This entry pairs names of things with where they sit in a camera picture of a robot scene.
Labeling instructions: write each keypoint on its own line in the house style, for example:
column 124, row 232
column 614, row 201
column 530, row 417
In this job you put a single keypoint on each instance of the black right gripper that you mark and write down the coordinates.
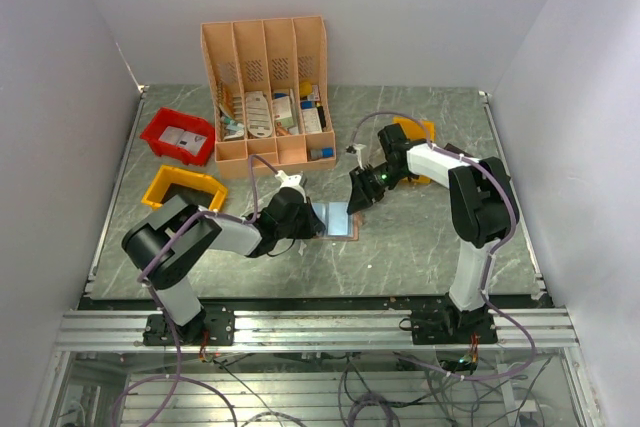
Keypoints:
column 363, row 192

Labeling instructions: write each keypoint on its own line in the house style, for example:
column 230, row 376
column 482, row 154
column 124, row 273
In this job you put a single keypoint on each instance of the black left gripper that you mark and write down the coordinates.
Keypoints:
column 313, row 224

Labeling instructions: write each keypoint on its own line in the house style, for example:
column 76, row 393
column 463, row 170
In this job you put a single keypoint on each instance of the pink leather card holder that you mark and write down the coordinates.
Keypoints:
column 338, row 224

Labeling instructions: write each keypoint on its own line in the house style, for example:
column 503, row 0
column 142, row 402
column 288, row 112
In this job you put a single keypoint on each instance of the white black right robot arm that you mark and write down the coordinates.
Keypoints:
column 483, row 208

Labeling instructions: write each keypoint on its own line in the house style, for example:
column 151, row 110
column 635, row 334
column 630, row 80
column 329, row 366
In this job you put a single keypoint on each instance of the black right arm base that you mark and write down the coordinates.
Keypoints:
column 449, row 326

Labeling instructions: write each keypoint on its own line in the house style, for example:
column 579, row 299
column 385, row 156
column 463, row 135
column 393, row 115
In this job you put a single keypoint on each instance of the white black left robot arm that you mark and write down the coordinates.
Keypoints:
column 167, row 244

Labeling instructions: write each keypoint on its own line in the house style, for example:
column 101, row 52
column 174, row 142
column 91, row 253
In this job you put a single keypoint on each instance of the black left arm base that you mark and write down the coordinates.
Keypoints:
column 209, row 328

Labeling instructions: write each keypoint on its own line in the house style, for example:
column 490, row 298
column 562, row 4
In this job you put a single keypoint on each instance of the cards in red bin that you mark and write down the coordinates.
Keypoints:
column 180, row 138

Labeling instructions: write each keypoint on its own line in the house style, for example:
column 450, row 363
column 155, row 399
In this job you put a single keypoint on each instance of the blue grey cylinder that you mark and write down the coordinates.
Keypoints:
column 320, row 153

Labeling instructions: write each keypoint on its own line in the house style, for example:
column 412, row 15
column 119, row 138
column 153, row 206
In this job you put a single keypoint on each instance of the yellow bin right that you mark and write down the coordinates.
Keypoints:
column 413, row 132

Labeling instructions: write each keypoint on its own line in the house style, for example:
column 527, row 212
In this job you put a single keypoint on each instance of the yellow bin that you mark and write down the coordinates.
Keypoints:
column 196, row 188
column 413, row 132

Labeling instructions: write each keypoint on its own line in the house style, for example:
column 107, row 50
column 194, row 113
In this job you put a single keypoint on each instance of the black book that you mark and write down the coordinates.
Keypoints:
column 457, row 152

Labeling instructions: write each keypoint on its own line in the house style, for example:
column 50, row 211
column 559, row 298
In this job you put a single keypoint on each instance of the white oval perforated board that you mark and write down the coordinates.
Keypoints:
column 258, row 116

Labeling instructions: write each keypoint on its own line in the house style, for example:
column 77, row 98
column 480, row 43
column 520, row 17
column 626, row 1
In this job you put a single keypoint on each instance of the white box in organizer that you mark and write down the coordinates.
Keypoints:
column 283, row 112

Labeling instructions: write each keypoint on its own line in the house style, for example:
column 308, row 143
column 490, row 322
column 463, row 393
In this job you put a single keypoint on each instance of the yellow bin left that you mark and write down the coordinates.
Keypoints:
column 196, row 188

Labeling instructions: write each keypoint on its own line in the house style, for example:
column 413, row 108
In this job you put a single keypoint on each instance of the peach plastic desk organizer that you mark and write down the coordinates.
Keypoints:
column 278, row 56

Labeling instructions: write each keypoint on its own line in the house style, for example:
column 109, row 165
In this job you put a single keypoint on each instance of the red plastic bin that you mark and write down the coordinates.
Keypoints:
column 168, row 117

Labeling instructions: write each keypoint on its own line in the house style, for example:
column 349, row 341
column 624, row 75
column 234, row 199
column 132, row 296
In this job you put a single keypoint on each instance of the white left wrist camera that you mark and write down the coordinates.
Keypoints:
column 296, row 182

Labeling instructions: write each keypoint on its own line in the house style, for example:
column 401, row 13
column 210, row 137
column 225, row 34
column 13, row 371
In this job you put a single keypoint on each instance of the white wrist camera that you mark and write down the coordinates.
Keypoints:
column 357, row 150
column 296, row 182

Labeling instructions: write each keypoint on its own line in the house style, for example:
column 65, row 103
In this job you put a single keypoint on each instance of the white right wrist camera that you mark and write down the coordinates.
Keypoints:
column 357, row 150

